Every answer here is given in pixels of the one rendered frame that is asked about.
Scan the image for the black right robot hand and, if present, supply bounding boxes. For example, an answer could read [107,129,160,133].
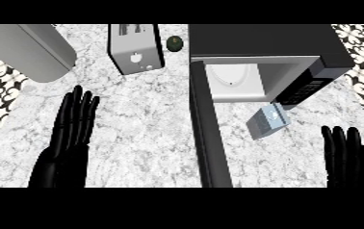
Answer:
[320,125,364,189]

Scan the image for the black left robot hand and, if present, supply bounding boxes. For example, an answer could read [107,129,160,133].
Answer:
[27,85,101,189]

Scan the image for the pale blue milk carton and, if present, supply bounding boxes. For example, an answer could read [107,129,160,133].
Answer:
[245,102,294,140]

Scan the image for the black microwave door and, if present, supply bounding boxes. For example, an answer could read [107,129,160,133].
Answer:
[189,60,236,189]

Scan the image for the black microwave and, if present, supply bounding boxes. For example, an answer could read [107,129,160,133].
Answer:
[189,24,357,107]

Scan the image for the silver toaster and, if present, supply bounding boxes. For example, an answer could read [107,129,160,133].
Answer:
[107,24,166,76]

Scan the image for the dark green avocado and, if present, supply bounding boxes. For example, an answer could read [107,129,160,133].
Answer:
[165,35,186,53]

